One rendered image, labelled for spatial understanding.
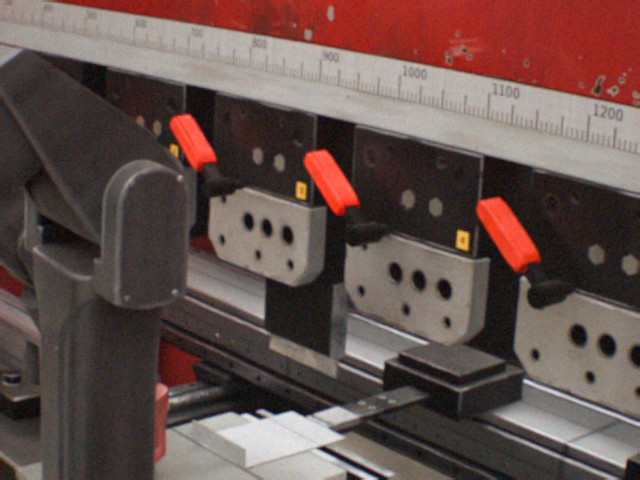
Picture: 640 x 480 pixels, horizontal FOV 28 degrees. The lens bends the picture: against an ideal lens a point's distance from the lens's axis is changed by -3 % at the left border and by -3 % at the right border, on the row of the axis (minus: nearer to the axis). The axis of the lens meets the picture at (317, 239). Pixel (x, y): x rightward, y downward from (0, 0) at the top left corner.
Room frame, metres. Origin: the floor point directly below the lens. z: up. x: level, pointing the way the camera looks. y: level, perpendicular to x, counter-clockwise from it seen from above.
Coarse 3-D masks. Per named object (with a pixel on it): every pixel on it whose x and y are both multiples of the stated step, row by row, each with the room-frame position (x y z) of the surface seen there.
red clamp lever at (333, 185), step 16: (304, 160) 1.13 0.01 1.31; (320, 160) 1.12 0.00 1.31; (320, 176) 1.12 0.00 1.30; (336, 176) 1.12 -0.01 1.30; (336, 192) 1.10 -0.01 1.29; (352, 192) 1.11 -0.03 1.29; (336, 208) 1.10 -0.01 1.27; (352, 208) 1.10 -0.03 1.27; (352, 224) 1.09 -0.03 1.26; (368, 224) 1.09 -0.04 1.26; (352, 240) 1.08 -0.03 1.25; (368, 240) 1.08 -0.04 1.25
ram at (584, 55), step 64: (64, 0) 1.51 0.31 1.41; (128, 0) 1.41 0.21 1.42; (192, 0) 1.33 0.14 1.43; (256, 0) 1.25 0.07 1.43; (320, 0) 1.19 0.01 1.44; (384, 0) 1.12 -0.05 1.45; (448, 0) 1.07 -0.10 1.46; (512, 0) 1.02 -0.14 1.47; (576, 0) 0.97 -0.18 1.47; (128, 64) 1.41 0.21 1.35; (192, 64) 1.32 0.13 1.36; (448, 64) 1.07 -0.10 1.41; (512, 64) 1.02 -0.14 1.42; (576, 64) 0.97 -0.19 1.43; (384, 128) 1.12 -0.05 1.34; (448, 128) 1.06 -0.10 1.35; (512, 128) 1.01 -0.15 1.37
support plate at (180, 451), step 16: (224, 416) 1.29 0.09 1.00; (176, 448) 1.20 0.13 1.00; (192, 448) 1.20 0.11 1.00; (160, 464) 1.16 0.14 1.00; (176, 464) 1.16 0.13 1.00; (192, 464) 1.16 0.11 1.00; (208, 464) 1.17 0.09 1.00; (224, 464) 1.17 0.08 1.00; (272, 464) 1.17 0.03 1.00; (288, 464) 1.18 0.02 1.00; (304, 464) 1.18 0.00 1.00; (320, 464) 1.18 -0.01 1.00
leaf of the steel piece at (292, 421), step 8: (280, 416) 1.29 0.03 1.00; (288, 416) 1.29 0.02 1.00; (296, 416) 1.29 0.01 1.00; (280, 424) 1.27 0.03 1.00; (288, 424) 1.27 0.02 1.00; (296, 424) 1.27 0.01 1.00; (304, 424) 1.27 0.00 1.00; (312, 424) 1.27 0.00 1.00; (296, 432) 1.25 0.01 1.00; (304, 432) 1.25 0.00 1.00; (312, 432) 1.25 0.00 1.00; (320, 432) 1.25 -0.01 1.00; (328, 432) 1.25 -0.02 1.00; (312, 440) 1.23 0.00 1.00; (320, 440) 1.23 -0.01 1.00; (328, 440) 1.23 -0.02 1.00; (336, 440) 1.24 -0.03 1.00
